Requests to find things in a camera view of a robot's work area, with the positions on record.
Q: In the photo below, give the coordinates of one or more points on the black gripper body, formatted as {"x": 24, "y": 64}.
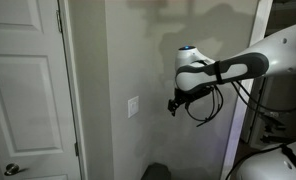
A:
{"x": 196, "y": 93}

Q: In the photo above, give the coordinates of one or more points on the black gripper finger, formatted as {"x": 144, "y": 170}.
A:
{"x": 171, "y": 107}
{"x": 178, "y": 100}

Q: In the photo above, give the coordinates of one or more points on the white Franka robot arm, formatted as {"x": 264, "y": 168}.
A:
{"x": 281, "y": 50}

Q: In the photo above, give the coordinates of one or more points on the white robot base link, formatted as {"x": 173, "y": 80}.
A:
{"x": 271, "y": 165}

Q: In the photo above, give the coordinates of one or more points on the white doorway trim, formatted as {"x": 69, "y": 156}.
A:
{"x": 251, "y": 66}

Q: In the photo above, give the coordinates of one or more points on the dark object on floor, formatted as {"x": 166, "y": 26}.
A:
{"x": 156, "y": 171}

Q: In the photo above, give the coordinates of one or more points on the dark stand in background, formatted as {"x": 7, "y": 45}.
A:
{"x": 271, "y": 128}

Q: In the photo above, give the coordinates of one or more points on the metal door hinge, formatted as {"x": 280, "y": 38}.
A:
{"x": 59, "y": 20}
{"x": 76, "y": 149}

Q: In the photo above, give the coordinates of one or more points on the white panel door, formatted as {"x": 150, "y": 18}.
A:
{"x": 24, "y": 100}

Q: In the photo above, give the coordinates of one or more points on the silver door knob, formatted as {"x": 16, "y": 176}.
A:
{"x": 11, "y": 168}

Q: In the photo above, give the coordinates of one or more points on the white double switch wall plate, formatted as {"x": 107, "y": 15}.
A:
{"x": 133, "y": 106}

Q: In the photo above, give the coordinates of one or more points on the white door frame trim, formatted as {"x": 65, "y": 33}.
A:
{"x": 75, "y": 83}

